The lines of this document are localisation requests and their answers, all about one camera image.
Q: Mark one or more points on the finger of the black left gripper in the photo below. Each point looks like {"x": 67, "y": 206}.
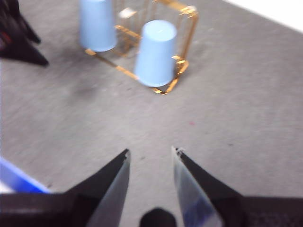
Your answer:
{"x": 24, "y": 26}
{"x": 19, "y": 49}

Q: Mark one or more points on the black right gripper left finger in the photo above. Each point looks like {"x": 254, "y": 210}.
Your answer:
{"x": 71, "y": 208}

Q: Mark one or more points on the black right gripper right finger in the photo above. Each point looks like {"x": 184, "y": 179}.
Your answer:
{"x": 236, "y": 208}

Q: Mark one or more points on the blue ribbed plastic cup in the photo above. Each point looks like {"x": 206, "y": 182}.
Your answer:
{"x": 97, "y": 26}
{"x": 156, "y": 56}

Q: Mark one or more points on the blue tape strip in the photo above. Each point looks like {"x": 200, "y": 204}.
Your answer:
{"x": 19, "y": 177}

